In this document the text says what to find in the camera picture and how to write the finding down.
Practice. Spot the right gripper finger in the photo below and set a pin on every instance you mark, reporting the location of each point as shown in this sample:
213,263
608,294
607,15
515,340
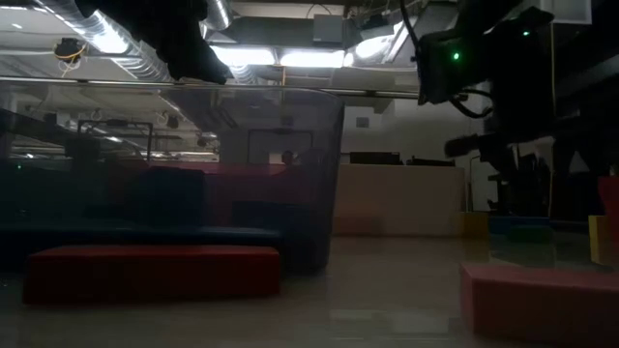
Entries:
464,145

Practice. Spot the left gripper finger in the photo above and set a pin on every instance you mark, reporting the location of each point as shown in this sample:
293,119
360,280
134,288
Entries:
181,67
213,70

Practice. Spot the small yellow wooden block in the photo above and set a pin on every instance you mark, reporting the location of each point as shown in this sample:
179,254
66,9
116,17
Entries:
476,224

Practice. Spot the gray translucent plastic bin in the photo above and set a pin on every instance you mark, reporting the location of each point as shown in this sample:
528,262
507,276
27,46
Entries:
324,169

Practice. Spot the pink wooden block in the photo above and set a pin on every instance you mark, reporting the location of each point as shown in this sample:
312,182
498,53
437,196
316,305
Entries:
541,304

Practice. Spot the red wooden block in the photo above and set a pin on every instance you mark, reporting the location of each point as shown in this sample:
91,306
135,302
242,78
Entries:
150,275

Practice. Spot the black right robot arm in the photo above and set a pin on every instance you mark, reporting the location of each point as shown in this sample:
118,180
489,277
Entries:
590,72

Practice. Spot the bright ceiling light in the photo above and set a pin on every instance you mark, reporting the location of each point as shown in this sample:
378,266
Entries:
246,55
312,59

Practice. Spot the white board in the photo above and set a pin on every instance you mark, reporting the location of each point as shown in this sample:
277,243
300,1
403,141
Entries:
483,188

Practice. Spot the black background monitor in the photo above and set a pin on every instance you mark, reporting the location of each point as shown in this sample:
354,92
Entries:
374,158

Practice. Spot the green wooden block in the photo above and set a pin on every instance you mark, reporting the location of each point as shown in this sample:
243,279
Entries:
529,234

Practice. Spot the person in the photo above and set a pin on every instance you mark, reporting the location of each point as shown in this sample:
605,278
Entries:
287,157

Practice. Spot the gray ceiling junction box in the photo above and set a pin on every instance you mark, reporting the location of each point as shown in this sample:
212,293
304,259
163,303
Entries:
329,29

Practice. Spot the silver spiral ventilation duct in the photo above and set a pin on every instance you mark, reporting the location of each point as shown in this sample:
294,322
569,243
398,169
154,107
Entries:
116,43

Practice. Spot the silver round ceiling duct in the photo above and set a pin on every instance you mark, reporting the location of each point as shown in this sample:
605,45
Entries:
217,14

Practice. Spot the metal overhead rail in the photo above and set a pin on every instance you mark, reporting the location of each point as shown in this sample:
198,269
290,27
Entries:
377,93

